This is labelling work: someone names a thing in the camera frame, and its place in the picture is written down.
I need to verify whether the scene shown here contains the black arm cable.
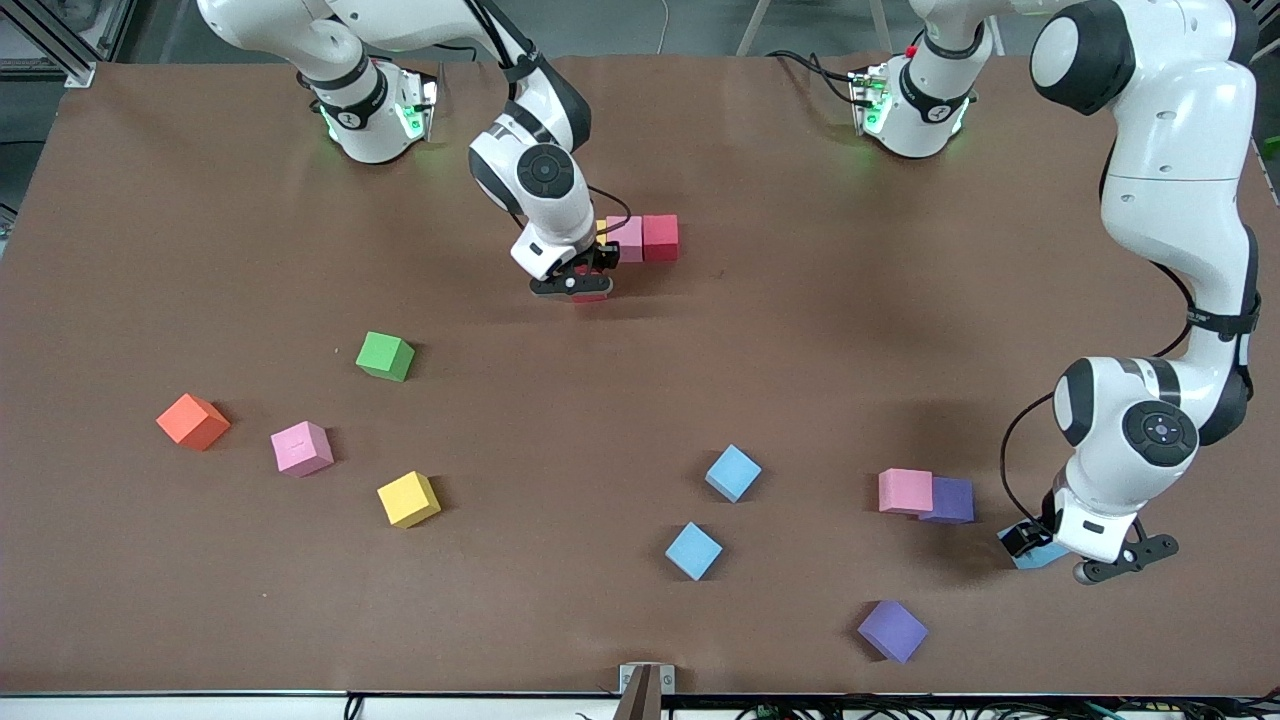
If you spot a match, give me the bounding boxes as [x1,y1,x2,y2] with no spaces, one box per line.
[999,260,1201,531]
[470,0,634,251]

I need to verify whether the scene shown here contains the metal bracket at table edge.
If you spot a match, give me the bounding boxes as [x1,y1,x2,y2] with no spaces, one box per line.
[618,662,677,720]

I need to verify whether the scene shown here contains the blue foam block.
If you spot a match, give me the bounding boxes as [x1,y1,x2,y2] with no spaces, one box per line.
[997,525,1073,572]
[704,444,763,504]
[665,521,724,582]

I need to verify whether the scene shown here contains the aluminium frame profile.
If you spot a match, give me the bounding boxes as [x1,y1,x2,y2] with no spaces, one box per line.
[1197,0,1280,77]
[0,0,98,89]

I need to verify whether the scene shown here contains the brown table mat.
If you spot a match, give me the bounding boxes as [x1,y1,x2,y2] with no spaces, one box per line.
[0,52,1280,698]

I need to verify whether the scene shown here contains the grey metal stand leg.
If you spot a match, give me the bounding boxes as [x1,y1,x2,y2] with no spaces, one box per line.
[735,0,776,57]

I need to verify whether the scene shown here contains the green foam block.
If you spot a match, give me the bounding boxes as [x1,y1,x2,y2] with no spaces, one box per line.
[355,331,416,383]

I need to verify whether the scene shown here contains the orange foam block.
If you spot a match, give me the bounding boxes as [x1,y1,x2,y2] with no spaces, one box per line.
[155,392,232,452]

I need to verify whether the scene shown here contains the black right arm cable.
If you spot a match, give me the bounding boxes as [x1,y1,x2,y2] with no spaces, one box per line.
[470,0,634,251]

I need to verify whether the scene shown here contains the pink foam block with slit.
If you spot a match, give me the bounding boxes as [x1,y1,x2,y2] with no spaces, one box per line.
[270,420,335,478]

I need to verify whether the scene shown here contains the purple foam block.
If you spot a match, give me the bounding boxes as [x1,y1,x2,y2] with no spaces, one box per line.
[857,599,929,664]
[918,476,975,525]

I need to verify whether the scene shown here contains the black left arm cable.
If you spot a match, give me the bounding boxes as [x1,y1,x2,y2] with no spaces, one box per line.
[999,260,1201,531]

